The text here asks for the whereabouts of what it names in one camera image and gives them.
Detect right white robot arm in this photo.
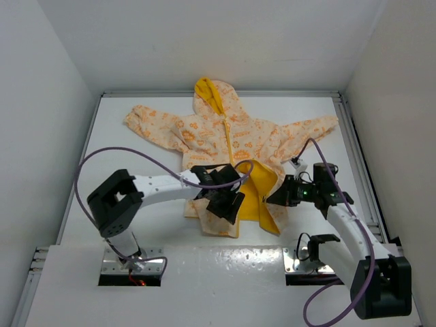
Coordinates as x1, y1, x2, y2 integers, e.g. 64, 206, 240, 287
266, 159, 412, 320

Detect metal base plate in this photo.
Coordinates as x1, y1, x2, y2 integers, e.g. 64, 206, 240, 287
100, 247, 165, 276
282, 247, 335, 277

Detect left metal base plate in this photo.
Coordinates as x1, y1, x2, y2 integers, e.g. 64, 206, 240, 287
100, 247, 165, 276

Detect orange patterned hooded jacket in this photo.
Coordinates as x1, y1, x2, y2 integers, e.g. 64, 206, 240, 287
125, 78, 338, 235

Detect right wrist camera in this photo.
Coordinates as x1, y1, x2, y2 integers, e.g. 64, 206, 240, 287
289, 157, 307, 179

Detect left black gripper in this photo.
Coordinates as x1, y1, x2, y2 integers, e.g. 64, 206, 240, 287
207, 185, 245, 223

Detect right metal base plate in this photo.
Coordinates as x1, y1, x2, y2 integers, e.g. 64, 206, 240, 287
282, 247, 335, 277

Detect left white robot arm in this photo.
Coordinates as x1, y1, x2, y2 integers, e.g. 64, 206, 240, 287
87, 164, 245, 264

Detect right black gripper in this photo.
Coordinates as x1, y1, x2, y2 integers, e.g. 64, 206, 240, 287
266, 174, 319, 207

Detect aluminium table frame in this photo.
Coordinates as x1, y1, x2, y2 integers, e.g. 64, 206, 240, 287
10, 90, 430, 327

